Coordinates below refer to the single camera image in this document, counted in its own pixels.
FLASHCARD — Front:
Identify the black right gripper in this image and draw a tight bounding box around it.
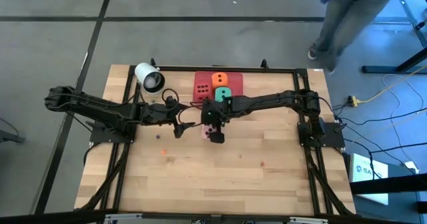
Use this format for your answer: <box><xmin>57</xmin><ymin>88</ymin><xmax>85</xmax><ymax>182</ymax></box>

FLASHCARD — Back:
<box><xmin>201</xmin><ymin>97</ymin><xmax>234</xmax><ymax>145</ymax></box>

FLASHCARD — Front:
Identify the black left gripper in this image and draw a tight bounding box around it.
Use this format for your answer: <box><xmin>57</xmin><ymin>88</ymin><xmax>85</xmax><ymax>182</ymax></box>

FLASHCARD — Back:
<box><xmin>143</xmin><ymin>95</ymin><xmax>204</xmax><ymax>139</ymax></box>

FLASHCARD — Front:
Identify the teal foam die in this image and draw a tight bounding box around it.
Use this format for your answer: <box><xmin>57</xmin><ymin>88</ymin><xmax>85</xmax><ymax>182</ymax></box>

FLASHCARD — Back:
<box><xmin>214</xmin><ymin>87</ymin><xmax>232</xmax><ymax>103</ymax></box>

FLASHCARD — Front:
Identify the pink foam die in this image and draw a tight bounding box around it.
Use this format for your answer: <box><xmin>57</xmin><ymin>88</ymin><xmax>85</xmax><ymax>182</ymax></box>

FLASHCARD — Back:
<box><xmin>201</xmin><ymin>123</ymin><xmax>218</xmax><ymax>140</ymax></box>

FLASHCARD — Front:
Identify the red foam die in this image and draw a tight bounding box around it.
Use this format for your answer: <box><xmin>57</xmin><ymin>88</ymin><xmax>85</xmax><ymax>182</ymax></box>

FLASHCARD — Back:
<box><xmin>194</xmin><ymin>82</ymin><xmax>214</xmax><ymax>103</ymax></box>

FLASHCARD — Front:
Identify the orange foam die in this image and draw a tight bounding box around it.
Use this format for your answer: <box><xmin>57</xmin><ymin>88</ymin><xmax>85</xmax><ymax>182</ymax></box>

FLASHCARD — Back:
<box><xmin>211</xmin><ymin>72</ymin><xmax>230</xmax><ymax>89</ymax></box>

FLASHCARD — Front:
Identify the pink plastic bin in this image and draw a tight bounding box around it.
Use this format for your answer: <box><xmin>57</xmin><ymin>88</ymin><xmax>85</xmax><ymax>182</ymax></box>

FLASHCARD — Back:
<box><xmin>193</xmin><ymin>71</ymin><xmax>244</xmax><ymax>103</ymax></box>

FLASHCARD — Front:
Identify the white box blue logo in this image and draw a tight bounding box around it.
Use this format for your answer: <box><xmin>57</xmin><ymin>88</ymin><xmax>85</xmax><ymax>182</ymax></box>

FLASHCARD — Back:
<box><xmin>349</xmin><ymin>153</ymin><xmax>390</xmax><ymax>206</ymax></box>

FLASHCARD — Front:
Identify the person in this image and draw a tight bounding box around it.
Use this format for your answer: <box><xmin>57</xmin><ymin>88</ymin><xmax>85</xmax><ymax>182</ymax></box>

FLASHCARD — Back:
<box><xmin>306</xmin><ymin>0</ymin><xmax>412</xmax><ymax>74</ymax></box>

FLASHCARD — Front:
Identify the black rig crossbar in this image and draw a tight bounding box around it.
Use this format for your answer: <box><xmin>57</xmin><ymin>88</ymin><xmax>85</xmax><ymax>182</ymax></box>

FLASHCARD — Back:
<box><xmin>0</xmin><ymin>207</ymin><xmax>427</xmax><ymax>224</ymax></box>

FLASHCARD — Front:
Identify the grey furniture foot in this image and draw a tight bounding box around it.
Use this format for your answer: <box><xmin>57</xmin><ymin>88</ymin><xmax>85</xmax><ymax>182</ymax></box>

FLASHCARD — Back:
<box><xmin>0</xmin><ymin>129</ymin><xmax>26</xmax><ymax>145</ymax></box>

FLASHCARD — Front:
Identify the black aluminium table frame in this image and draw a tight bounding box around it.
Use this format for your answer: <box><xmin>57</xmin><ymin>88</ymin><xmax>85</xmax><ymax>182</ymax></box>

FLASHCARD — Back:
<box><xmin>75</xmin><ymin>59</ymin><xmax>357</xmax><ymax>218</ymax></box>

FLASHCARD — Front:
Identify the yellow extension cord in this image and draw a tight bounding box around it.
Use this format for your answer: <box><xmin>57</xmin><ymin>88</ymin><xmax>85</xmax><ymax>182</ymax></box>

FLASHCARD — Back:
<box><xmin>348</xmin><ymin>65</ymin><xmax>427</xmax><ymax>107</ymax></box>

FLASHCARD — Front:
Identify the black desk leg frame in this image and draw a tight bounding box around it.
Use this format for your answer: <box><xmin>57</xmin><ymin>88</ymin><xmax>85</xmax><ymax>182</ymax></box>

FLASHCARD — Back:
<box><xmin>362</xmin><ymin>0</ymin><xmax>427</xmax><ymax>75</ymax></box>

